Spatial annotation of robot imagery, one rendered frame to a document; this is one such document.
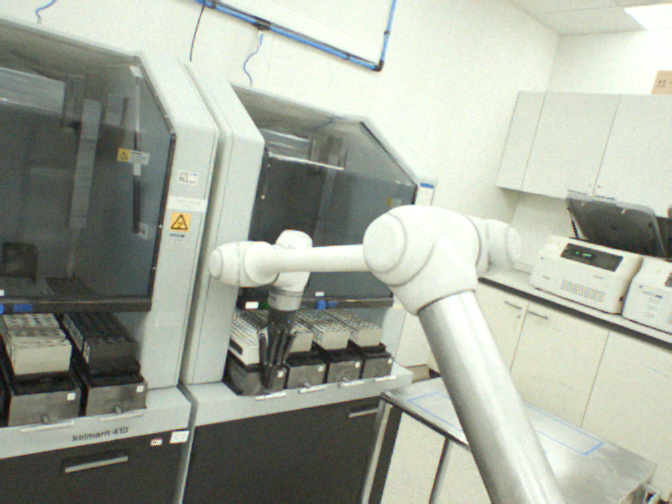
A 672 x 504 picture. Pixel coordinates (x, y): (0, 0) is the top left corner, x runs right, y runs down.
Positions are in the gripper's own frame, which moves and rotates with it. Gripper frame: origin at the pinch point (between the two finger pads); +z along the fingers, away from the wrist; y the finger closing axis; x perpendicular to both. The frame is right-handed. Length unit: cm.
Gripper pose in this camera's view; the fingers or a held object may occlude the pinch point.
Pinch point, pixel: (269, 375)
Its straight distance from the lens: 153.0
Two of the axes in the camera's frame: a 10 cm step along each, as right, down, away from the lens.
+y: -7.7, -0.5, -6.4
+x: 6.1, 2.5, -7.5
